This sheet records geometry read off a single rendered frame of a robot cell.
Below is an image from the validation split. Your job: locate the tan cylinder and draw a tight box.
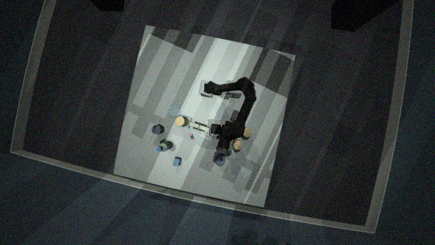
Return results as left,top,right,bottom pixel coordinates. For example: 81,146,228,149
243,128,252,137
233,140,243,150

